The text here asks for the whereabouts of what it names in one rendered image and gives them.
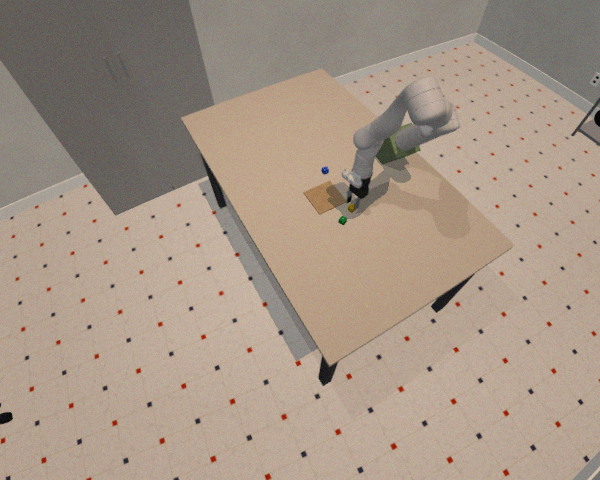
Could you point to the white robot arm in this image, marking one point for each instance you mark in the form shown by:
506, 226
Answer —
424, 103

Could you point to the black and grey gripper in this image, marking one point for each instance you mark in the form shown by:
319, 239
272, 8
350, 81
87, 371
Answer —
354, 178

